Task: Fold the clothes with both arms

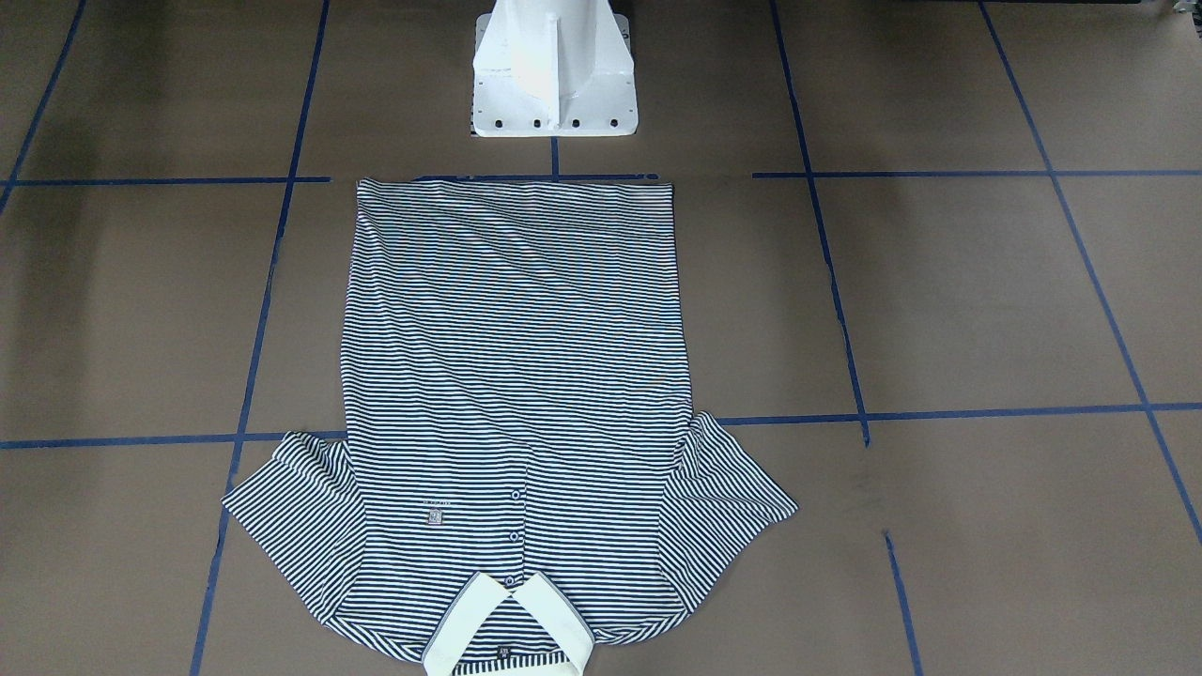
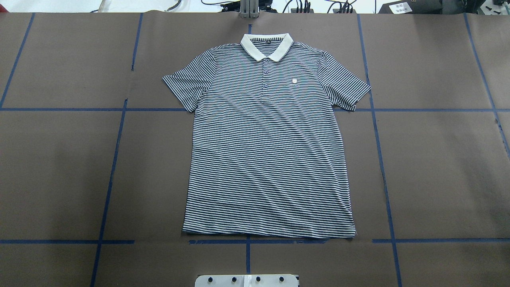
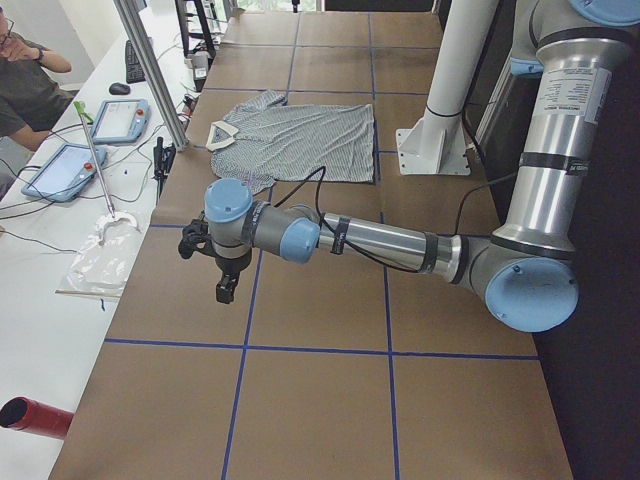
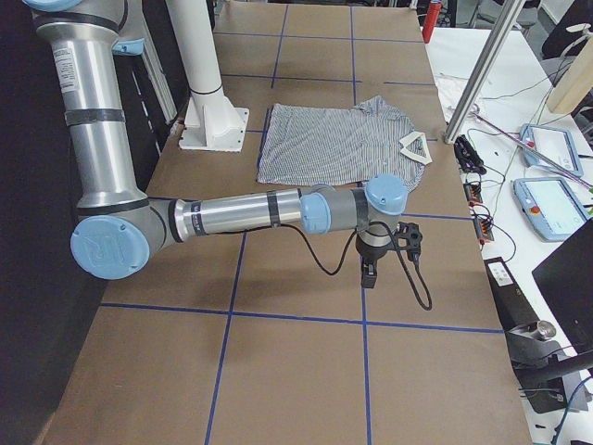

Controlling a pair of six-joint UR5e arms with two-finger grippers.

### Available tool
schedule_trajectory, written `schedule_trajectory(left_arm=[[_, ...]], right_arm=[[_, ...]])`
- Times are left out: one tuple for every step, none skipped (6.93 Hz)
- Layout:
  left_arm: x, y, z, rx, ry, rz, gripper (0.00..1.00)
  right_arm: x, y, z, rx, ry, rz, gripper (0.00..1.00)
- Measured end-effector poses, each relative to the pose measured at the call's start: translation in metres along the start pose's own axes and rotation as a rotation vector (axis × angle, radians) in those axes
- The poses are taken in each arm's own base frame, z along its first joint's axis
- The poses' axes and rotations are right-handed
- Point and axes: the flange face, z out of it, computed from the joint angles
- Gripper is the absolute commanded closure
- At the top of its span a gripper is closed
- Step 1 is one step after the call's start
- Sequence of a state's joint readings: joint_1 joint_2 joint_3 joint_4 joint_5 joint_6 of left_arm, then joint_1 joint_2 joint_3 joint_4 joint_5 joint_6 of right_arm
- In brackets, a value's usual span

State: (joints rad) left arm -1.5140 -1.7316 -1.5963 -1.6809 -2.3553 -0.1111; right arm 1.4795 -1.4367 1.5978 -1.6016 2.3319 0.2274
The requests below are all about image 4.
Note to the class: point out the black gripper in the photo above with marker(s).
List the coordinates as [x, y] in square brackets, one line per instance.
[372, 254]

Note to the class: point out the blue white striped polo shirt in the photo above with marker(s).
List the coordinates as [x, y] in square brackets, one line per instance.
[335, 146]

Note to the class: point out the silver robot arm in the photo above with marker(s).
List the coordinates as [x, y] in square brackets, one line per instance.
[120, 228]

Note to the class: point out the orange black connector module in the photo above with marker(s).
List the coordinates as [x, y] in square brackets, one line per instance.
[483, 221]

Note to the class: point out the black power strip box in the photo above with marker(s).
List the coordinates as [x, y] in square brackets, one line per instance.
[511, 303]

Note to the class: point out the long metal grabber rod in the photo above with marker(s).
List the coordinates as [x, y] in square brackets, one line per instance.
[532, 154]

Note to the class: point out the lower blue teach pendant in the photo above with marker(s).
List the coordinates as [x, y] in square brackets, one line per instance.
[550, 206]

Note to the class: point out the blue teach pendant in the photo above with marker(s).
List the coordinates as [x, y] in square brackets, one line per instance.
[550, 206]
[554, 143]

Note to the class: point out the black monitor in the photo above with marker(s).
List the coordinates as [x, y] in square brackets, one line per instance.
[565, 281]

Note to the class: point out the upper blue teach pendant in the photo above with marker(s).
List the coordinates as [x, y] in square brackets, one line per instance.
[554, 143]

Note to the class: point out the red cylinder bottle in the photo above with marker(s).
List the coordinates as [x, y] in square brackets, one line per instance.
[430, 20]

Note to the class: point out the wooden beam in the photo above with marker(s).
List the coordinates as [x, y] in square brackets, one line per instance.
[576, 82]

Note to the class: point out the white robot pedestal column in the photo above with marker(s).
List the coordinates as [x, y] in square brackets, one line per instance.
[211, 122]

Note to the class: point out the black camera stand mount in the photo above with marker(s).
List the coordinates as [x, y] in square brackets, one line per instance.
[546, 373]

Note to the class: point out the aluminium frame post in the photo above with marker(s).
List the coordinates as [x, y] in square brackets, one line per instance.
[494, 42]

